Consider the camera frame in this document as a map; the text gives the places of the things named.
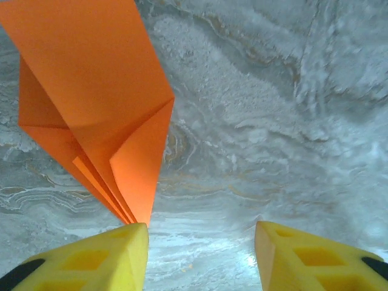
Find orange cloth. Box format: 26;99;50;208
0;0;176;227

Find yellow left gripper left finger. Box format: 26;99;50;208
0;222;150;291

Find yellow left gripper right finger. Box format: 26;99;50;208
253;220;388;291

